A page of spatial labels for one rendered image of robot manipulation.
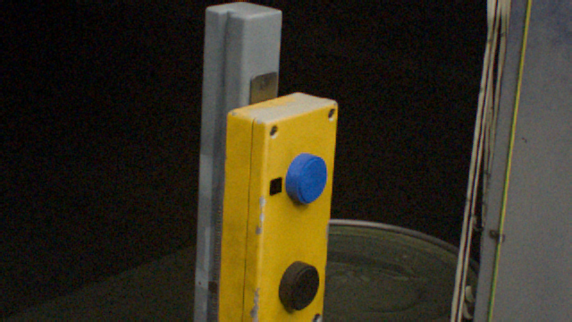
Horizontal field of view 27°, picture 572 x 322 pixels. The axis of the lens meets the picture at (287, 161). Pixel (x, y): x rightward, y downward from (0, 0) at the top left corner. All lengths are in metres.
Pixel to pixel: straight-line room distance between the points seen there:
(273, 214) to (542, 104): 0.51
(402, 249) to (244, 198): 1.53
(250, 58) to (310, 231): 0.20
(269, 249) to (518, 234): 0.53
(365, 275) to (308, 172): 1.34
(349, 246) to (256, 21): 1.53
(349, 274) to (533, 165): 0.99
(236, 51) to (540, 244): 0.60
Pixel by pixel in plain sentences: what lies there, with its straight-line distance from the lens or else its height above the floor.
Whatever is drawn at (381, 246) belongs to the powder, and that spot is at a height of 0.86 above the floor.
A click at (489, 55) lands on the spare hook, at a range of 1.68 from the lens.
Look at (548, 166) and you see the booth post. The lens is 1.60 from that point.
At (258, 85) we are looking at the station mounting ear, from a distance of 1.21.
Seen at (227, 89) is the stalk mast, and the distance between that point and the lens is 1.22.
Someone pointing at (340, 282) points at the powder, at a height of 0.86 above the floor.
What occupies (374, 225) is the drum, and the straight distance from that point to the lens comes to 2.77.
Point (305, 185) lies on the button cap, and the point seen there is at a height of 1.48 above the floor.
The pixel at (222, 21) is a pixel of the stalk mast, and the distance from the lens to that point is 1.22.
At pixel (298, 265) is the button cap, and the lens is 1.24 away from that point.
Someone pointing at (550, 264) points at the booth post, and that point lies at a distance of 1.64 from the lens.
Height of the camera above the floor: 1.88
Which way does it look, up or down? 18 degrees down
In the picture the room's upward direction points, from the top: 4 degrees clockwise
